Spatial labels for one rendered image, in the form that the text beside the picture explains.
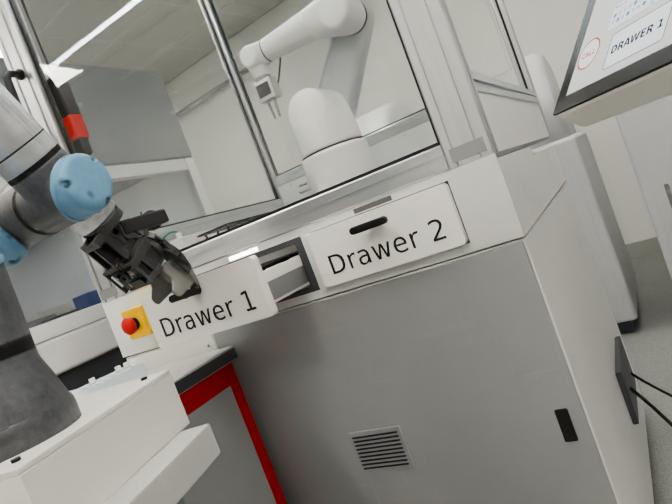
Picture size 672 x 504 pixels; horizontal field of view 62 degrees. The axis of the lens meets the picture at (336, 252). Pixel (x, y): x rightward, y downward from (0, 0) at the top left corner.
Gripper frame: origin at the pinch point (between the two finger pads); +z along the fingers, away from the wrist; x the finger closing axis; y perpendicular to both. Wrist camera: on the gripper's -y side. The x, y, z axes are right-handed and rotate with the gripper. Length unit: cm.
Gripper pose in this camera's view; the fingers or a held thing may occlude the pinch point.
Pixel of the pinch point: (189, 287)
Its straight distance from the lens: 104.7
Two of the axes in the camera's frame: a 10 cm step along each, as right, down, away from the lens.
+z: 5.4, 6.4, 5.4
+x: 8.3, -2.9, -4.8
